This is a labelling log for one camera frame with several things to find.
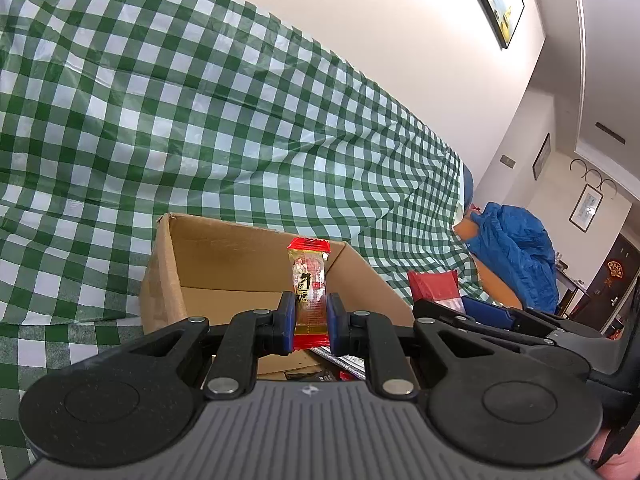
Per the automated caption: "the red gold candy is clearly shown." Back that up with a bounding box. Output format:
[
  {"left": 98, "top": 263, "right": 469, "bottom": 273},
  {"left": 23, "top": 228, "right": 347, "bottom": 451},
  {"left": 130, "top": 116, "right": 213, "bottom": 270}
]
[{"left": 286, "top": 236, "right": 332, "bottom": 351}]

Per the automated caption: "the brown cardboard box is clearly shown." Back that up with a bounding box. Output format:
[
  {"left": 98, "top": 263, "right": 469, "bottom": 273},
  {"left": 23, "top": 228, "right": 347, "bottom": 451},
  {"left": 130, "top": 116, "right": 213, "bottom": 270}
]
[{"left": 140, "top": 212, "right": 417, "bottom": 382}]

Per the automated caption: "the orange cushion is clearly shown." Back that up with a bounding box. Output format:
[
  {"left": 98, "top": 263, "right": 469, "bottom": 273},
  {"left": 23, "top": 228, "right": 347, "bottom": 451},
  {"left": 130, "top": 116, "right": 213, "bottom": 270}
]
[{"left": 452, "top": 214, "right": 524, "bottom": 310}]

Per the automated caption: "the green white checked cloth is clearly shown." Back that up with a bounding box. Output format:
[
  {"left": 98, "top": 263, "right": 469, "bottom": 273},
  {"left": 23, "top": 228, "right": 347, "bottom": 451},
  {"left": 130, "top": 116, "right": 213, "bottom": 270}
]
[{"left": 0, "top": 0, "right": 496, "bottom": 480}]

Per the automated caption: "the person's right hand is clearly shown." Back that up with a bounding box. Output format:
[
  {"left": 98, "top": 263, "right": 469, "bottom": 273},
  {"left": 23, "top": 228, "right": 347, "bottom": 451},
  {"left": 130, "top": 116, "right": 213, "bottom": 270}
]
[{"left": 585, "top": 422, "right": 640, "bottom": 480}]

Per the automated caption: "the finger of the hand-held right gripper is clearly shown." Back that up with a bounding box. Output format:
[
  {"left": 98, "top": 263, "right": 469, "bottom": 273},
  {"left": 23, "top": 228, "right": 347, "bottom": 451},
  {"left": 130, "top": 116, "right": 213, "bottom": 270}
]
[
  {"left": 459, "top": 296, "right": 563, "bottom": 333},
  {"left": 412, "top": 298, "right": 557, "bottom": 347}
]

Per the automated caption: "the small dark wall frame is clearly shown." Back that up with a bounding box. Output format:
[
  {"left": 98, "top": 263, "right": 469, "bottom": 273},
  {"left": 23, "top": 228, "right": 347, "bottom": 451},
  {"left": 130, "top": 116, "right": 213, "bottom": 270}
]
[{"left": 532, "top": 133, "right": 551, "bottom": 181}]

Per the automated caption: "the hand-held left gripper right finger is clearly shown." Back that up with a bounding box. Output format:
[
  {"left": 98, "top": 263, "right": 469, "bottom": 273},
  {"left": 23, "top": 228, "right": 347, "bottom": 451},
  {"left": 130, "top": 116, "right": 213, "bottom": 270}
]
[{"left": 325, "top": 292, "right": 553, "bottom": 401}]

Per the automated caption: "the dark wooden door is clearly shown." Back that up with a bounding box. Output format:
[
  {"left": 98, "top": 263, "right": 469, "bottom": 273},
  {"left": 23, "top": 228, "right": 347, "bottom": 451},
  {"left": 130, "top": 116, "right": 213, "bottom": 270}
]
[{"left": 575, "top": 233, "right": 640, "bottom": 342}]

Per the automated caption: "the ceiling air vent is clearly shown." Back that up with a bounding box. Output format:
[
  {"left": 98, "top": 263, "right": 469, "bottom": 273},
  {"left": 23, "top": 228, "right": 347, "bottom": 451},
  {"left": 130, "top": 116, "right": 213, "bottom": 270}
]
[{"left": 594, "top": 122, "right": 627, "bottom": 144}]

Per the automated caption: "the large framed wall painting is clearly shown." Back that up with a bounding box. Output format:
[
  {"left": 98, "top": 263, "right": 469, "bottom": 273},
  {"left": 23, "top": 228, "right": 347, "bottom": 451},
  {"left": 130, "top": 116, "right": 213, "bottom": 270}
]
[{"left": 456, "top": 0, "right": 525, "bottom": 51}]

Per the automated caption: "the red grey-striped packet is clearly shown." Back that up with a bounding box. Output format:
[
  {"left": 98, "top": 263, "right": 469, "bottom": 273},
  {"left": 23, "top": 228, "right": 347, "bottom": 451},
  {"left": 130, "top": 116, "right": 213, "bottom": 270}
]
[{"left": 407, "top": 270, "right": 461, "bottom": 317}]

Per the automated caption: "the blue puffer jacket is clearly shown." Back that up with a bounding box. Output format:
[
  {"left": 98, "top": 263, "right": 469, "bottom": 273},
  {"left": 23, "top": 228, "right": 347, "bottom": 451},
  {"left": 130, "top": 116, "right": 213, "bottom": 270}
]
[{"left": 466, "top": 202, "right": 559, "bottom": 315}]

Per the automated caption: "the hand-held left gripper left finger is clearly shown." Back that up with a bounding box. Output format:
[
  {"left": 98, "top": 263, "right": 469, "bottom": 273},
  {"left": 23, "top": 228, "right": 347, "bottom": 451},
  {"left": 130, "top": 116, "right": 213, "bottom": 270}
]
[{"left": 59, "top": 290, "right": 297, "bottom": 401}]

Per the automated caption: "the light framed wall picture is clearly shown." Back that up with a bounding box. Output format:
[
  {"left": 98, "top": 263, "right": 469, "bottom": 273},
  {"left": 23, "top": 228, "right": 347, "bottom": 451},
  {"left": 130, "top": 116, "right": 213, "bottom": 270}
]
[{"left": 569, "top": 183, "right": 602, "bottom": 233}]

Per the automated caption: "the small side table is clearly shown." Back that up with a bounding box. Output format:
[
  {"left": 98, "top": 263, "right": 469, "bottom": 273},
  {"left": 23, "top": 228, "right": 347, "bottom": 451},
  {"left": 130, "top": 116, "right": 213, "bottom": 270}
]
[{"left": 552, "top": 259, "right": 592, "bottom": 317}]

